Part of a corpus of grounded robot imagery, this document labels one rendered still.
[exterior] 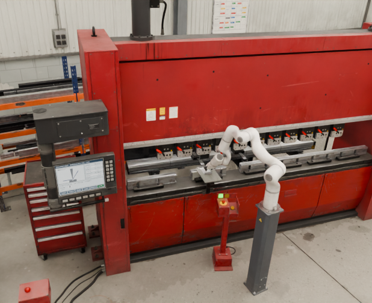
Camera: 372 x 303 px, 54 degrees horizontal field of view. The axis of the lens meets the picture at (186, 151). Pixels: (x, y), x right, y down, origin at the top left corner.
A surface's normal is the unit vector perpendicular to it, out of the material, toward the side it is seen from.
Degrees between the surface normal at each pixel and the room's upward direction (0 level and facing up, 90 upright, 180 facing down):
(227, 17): 90
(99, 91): 90
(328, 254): 0
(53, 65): 90
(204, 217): 90
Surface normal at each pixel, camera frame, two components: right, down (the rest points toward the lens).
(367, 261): 0.04, -0.88
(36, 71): 0.48, 0.43
